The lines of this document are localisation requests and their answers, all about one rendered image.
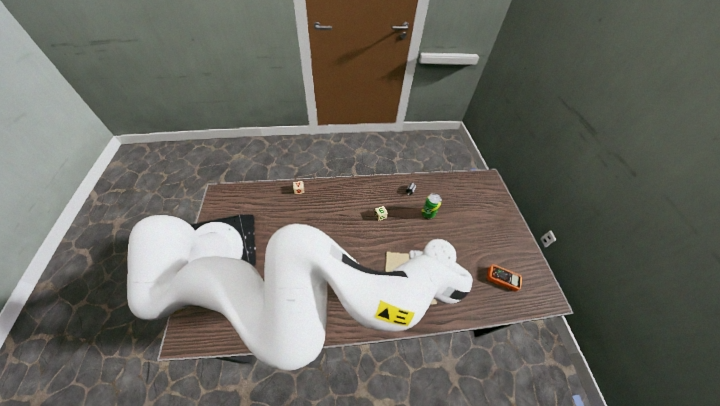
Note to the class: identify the beige mat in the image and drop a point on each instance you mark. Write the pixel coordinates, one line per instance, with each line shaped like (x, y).
(394, 260)

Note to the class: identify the green drink can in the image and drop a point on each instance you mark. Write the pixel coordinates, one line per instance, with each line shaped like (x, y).
(431, 206)

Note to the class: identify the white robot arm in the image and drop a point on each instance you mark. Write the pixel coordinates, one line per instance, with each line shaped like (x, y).
(282, 320)

